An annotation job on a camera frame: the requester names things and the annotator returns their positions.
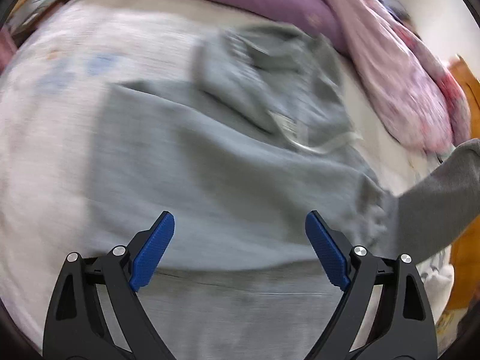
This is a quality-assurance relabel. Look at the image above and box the grey zip hoodie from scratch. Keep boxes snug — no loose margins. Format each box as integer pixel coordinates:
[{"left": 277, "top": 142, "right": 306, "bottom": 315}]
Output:
[{"left": 89, "top": 24, "right": 479, "bottom": 359}]

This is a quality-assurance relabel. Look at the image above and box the purple floral quilt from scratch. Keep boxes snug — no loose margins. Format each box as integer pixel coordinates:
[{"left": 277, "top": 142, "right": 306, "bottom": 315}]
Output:
[{"left": 208, "top": 0, "right": 471, "bottom": 153}]

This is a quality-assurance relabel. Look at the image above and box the folded white garment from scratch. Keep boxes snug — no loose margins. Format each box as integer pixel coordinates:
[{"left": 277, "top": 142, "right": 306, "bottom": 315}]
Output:
[{"left": 416, "top": 246, "right": 455, "bottom": 320}]

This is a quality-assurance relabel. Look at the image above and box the wooden headboard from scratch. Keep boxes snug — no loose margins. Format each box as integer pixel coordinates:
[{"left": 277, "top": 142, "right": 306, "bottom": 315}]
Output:
[{"left": 446, "top": 54, "right": 480, "bottom": 310}]

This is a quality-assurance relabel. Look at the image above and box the white floral bed sheet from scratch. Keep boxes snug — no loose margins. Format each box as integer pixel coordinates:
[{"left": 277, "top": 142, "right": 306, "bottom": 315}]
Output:
[{"left": 0, "top": 0, "right": 455, "bottom": 353}]

